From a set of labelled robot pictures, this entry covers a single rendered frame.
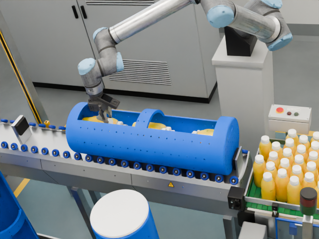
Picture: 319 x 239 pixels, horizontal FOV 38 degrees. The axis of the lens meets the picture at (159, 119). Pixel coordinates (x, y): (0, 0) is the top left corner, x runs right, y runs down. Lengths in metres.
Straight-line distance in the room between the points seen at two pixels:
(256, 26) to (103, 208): 1.18
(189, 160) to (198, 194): 0.25
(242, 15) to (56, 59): 2.79
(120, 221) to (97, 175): 0.56
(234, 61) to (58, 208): 1.83
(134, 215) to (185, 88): 2.27
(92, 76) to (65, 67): 2.50
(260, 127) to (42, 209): 1.82
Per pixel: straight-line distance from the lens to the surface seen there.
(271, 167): 2.21
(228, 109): 3.14
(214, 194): 2.40
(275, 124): 2.47
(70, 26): 4.44
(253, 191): 2.36
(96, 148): 2.47
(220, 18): 2.19
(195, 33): 3.89
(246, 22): 2.37
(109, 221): 2.19
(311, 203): 1.88
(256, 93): 2.99
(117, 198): 2.27
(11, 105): 5.15
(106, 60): 2.29
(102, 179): 2.66
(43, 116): 3.32
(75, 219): 3.68
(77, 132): 2.49
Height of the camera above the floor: 2.68
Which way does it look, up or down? 39 degrees down
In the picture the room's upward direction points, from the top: 14 degrees counter-clockwise
